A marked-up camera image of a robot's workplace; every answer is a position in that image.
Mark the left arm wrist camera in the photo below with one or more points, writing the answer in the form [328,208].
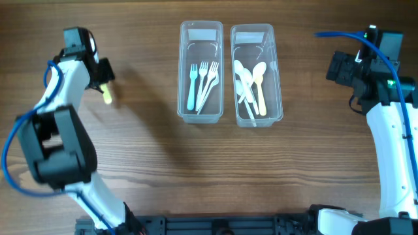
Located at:
[95,51]

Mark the clear plastic container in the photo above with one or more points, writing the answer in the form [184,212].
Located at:
[200,41]
[252,44]

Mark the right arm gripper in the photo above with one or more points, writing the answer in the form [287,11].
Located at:
[339,66]

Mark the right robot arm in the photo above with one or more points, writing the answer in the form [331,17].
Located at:
[389,103]

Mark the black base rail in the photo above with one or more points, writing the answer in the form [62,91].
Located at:
[279,224]

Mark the white plastic fork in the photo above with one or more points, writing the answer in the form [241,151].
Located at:
[212,84]
[211,74]
[203,70]

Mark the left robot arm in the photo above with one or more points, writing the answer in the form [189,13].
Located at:
[56,145]

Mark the white plastic spoon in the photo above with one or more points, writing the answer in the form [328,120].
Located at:
[259,69]
[239,69]
[240,92]
[249,81]

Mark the light blue plastic fork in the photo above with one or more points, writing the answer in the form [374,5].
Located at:
[191,96]

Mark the yellow plastic fork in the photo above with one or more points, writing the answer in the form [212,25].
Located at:
[107,97]

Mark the yellow plastic spoon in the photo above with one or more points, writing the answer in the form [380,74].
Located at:
[262,106]

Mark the right clear plastic container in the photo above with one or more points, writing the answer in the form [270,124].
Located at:
[252,44]

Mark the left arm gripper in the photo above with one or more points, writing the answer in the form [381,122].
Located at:
[108,72]

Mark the left clear plastic container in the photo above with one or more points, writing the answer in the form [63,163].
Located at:
[200,41]

